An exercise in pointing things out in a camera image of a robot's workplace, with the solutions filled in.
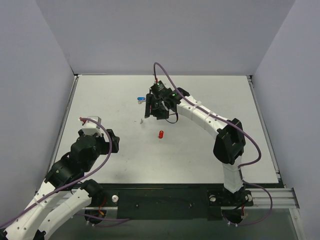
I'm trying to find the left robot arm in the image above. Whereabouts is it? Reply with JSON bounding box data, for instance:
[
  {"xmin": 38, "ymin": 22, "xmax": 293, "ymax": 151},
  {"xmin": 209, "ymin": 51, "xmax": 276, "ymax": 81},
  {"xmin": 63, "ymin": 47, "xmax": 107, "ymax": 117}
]
[{"xmin": 0, "ymin": 129, "xmax": 120, "ymax": 240}]

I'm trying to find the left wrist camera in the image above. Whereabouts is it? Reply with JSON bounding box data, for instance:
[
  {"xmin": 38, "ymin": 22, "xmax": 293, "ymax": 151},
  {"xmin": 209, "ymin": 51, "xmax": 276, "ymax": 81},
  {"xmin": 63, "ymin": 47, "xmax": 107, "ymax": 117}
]
[{"xmin": 79, "ymin": 117, "xmax": 102, "ymax": 137}]

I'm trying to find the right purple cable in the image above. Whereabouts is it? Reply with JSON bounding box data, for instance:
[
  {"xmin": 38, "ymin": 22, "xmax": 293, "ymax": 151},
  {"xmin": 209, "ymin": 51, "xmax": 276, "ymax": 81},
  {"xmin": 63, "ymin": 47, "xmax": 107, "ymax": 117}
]
[{"xmin": 152, "ymin": 62, "xmax": 273, "ymax": 227}]

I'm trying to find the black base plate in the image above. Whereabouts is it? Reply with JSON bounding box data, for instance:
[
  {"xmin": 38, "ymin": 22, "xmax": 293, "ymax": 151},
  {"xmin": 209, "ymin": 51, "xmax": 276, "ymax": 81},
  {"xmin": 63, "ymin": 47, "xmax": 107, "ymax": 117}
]
[{"xmin": 87, "ymin": 183, "xmax": 253, "ymax": 221}]

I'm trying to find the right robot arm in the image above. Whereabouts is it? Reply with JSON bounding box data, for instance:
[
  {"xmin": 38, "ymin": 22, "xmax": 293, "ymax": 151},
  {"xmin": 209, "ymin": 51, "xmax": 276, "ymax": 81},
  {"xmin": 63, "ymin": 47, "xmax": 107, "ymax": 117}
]
[{"xmin": 144, "ymin": 81, "xmax": 253, "ymax": 206}]

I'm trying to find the purple cable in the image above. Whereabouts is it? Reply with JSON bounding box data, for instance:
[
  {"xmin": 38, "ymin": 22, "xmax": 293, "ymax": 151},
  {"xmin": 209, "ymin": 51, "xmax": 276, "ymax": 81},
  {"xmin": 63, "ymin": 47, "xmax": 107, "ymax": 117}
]
[
  {"xmin": 0, "ymin": 116, "xmax": 112, "ymax": 228},
  {"xmin": 152, "ymin": 62, "xmax": 273, "ymax": 227}
]

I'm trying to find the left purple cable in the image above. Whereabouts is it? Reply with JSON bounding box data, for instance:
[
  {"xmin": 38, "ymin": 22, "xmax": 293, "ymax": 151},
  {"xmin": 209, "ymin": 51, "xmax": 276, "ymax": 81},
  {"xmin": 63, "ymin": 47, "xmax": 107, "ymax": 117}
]
[{"xmin": 0, "ymin": 116, "xmax": 112, "ymax": 228}]

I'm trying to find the red key tag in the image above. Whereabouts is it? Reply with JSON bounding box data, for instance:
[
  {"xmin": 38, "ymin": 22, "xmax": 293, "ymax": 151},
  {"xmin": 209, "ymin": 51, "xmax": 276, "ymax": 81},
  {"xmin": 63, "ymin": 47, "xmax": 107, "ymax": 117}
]
[{"xmin": 158, "ymin": 130, "xmax": 164, "ymax": 139}]

